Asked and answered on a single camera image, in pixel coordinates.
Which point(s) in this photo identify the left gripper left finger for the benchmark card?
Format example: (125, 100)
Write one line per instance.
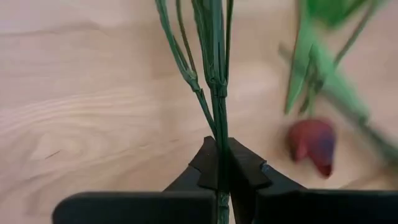
(140, 208)

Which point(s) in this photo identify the small white flower bunch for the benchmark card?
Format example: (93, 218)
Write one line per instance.
(219, 109)

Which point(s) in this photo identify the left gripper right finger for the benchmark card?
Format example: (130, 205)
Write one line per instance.
(311, 208)

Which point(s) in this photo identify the purple flower bunch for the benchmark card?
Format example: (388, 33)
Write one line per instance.
(348, 96)

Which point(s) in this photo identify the red artificial tulip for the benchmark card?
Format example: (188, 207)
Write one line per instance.
(311, 146)

